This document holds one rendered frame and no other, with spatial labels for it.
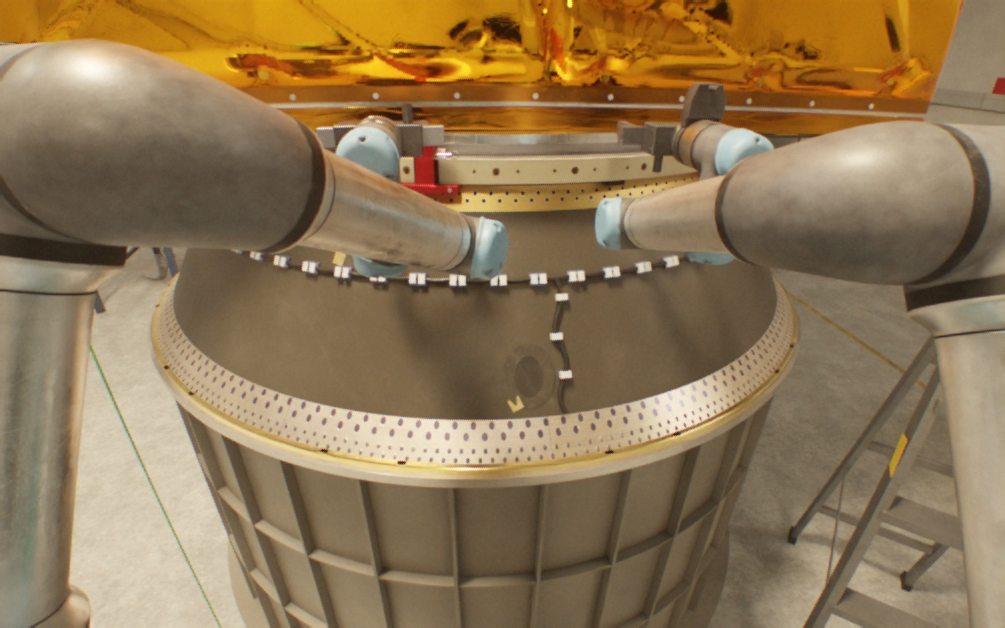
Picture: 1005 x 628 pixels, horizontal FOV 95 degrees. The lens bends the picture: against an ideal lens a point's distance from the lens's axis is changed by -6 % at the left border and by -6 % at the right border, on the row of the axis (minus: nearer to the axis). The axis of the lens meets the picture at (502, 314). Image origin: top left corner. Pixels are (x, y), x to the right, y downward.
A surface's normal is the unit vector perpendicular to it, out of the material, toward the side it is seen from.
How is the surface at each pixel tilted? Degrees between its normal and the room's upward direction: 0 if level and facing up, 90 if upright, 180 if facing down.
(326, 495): 90
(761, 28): 91
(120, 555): 0
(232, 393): 43
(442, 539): 90
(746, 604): 0
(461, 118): 90
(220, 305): 62
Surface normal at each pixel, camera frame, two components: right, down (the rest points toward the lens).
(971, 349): -0.97, 0.00
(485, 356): 0.06, 0.00
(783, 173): -0.79, -0.37
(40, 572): 0.97, 0.19
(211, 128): 0.68, -0.13
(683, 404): 0.33, -0.36
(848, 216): -0.65, 0.26
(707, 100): 0.13, 0.47
